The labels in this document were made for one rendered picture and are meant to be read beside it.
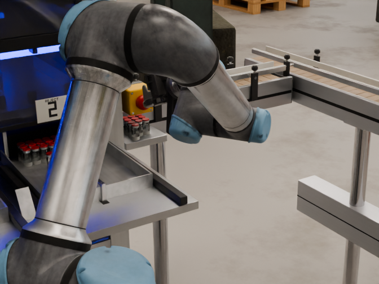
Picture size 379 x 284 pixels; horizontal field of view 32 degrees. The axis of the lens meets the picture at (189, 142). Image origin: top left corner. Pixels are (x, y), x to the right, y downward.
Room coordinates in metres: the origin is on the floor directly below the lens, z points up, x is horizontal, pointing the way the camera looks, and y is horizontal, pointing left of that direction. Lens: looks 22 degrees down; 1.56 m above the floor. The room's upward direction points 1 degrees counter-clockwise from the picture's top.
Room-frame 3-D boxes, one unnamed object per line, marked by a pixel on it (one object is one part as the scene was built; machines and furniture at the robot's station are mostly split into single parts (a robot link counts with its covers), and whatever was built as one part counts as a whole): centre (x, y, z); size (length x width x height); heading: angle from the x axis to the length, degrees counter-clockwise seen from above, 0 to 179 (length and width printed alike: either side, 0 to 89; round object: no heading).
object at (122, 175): (1.51, 0.29, 0.90); 0.34 x 0.26 x 0.04; 31
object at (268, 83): (2.02, -0.02, 0.92); 0.69 x 0.15 x 0.16; 122
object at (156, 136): (1.80, 0.15, 0.87); 0.14 x 0.13 x 0.02; 32
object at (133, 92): (1.75, 0.15, 0.99); 0.08 x 0.07 x 0.07; 32
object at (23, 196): (1.25, 0.33, 0.91); 0.14 x 0.03 x 0.06; 31
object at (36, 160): (1.60, 0.34, 0.90); 0.18 x 0.02 x 0.05; 121
